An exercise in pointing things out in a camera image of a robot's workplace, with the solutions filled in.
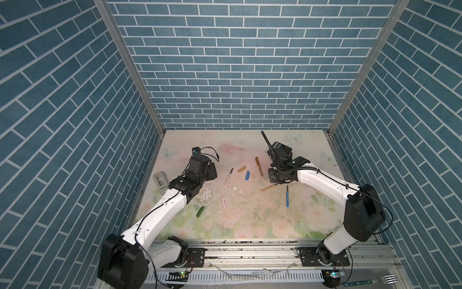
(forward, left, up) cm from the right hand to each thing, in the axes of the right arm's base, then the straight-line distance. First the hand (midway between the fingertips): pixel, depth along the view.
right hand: (271, 173), depth 88 cm
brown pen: (+13, +6, -10) cm, 17 cm away
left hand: (-3, +29, +8) cm, 30 cm away
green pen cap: (-18, +34, -10) cm, 40 cm away
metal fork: (-38, -45, -10) cm, 59 cm away
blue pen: (-7, -9, -11) cm, 16 cm away
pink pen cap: (-12, +23, -9) cm, 28 cm away
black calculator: (-4, -1, +23) cm, 23 cm away
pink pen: (+2, +22, -10) cm, 25 cm away
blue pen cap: (+4, +12, -9) cm, 16 cm away
